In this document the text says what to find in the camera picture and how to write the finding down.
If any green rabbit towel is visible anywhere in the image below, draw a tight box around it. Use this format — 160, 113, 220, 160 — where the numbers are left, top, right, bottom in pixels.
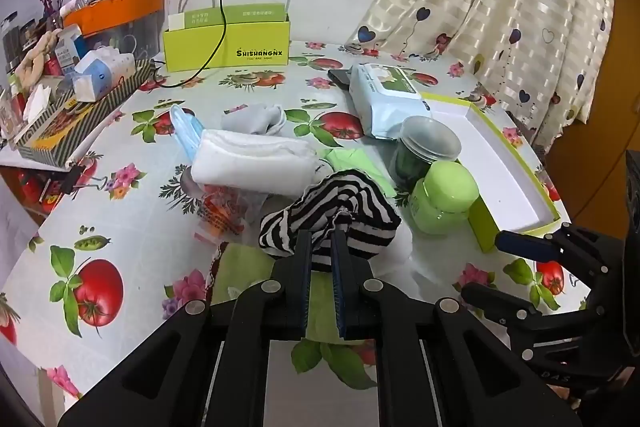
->
209, 243, 364, 346

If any black white striped sock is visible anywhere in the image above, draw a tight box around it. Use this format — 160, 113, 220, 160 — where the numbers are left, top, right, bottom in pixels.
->
258, 169, 401, 272

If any red printed plastic bag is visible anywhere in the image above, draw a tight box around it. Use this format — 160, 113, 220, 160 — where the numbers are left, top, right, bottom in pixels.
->
194, 184, 268, 245

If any white towel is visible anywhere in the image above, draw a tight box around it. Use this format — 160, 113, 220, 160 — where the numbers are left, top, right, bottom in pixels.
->
191, 129, 320, 198

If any grey sock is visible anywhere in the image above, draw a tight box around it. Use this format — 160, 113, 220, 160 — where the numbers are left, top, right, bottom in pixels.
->
220, 104, 286, 135

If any blue face mask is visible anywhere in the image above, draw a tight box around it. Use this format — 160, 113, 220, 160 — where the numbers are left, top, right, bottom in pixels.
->
169, 104, 204, 162

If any green cloth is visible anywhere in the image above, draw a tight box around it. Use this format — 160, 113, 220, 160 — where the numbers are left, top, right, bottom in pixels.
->
320, 148, 397, 198

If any white tray with green rim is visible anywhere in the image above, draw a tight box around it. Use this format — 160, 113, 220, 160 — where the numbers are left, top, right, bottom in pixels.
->
423, 93, 561, 253

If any green plastic jar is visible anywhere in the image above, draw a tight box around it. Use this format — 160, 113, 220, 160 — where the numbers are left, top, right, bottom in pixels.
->
409, 160, 480, 235

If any clear lidded plastic jar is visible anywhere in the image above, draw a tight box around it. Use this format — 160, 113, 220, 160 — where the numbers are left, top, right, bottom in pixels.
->
392, 116, 462, 190

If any wet wipes pack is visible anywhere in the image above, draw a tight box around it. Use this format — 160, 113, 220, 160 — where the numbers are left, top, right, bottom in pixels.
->
348, 63, 431, 140

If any black smartphone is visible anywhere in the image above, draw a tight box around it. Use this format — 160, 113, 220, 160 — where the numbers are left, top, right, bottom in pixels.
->
326, 69, 350, 90

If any heart patterned curtain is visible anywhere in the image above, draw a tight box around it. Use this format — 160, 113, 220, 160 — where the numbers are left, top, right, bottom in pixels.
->
348, 0, 615, 150

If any black binder clip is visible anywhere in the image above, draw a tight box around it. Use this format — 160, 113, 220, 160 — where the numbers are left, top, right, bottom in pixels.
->
61, 165, 108, 195

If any lime green cardboard box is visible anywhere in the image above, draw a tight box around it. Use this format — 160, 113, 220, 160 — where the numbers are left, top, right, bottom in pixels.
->
163, 3, 290, 72

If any striped cardboard box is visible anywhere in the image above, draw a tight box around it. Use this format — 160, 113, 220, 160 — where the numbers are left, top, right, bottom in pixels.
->
16, 60, 153, 168

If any blue white tissue pack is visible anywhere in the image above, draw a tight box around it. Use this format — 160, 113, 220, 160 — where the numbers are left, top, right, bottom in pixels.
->
72, 46, 136, 103

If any orange storage box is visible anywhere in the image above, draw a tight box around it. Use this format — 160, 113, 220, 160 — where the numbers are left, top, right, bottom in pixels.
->
63, 0, 164, 36

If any black power cable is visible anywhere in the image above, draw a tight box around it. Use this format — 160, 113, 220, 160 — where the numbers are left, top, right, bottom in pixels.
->
150, 0, 229, 89

